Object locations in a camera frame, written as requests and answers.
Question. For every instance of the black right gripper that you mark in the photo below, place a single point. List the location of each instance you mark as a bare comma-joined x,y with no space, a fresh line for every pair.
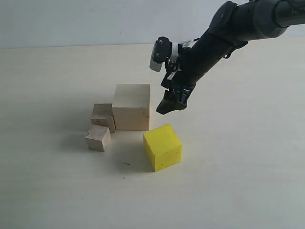
192,64

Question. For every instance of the large pale wooden cube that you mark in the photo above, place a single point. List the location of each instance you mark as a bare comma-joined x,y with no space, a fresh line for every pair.
131,107

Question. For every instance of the yellow cube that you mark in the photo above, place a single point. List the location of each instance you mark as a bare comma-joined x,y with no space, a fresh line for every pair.
163,147

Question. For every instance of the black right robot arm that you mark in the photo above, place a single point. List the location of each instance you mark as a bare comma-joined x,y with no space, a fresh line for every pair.
232,27

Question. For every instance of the medium wooden cube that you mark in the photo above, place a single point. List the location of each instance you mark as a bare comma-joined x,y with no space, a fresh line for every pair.
102,115

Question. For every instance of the small wooden cube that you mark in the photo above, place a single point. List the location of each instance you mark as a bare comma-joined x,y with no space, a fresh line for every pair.
98,137

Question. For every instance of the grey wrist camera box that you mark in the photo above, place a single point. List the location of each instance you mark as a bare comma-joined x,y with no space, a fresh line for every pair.
163,51

